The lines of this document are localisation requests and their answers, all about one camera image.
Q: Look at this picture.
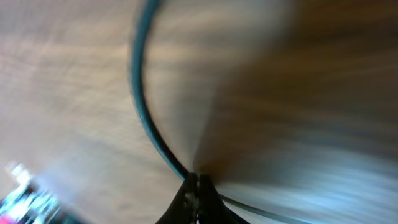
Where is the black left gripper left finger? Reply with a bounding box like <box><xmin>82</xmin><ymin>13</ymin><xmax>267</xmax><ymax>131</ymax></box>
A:
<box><xmin>156</xmin><ymin>173</ymin><xmax>199</xmax><ymax>224</ymax></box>

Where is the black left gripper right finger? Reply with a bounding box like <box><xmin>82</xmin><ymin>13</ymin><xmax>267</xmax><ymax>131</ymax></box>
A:
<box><xmin>198</xmin><ymin>175</ymin><xmax>249</xmax><ymax>224</ymax></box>

